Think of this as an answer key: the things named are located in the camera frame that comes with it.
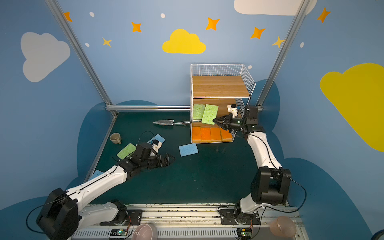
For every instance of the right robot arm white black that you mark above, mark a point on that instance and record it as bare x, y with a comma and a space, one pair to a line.
271, 184

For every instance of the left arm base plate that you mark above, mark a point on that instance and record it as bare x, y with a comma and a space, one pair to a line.
132, 216

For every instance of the left green circuit board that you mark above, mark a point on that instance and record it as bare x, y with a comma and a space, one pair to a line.
119, 234

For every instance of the blue sponge at left edge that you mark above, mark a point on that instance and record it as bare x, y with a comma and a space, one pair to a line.
96, 174

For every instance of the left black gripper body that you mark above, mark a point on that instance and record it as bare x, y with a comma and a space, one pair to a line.
157, 160

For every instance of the beige ceramic mug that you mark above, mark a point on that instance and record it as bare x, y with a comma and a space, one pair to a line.
116, 138

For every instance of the green circuit board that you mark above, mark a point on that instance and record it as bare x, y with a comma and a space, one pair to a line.
244, 233
119, 234

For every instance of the white wire wooden shelf rack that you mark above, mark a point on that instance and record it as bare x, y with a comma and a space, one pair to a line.
220, 85

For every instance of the blue sponge near shelf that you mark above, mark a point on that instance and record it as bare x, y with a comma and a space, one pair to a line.
187, 150

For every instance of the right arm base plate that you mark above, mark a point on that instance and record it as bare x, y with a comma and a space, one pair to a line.
236, 217

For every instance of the blue sponge left centre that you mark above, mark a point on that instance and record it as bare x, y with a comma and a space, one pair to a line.
157, 137

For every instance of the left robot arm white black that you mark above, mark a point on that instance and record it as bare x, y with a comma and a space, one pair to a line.
65, 212

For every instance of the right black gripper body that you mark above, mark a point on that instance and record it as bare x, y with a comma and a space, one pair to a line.
230, 122

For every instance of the silver metal scoop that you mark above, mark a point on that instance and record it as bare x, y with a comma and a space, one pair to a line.
171, 123

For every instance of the pink plastic cup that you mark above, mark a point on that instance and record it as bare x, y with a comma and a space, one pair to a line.
283, 227

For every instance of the pink bowl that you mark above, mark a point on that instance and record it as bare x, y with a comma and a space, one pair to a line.
145, 232

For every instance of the green sponge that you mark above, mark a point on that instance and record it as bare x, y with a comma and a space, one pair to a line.
209, 114
198, 111
126, 151

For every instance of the right green circuit board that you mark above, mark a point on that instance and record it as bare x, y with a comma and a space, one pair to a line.
244, 233

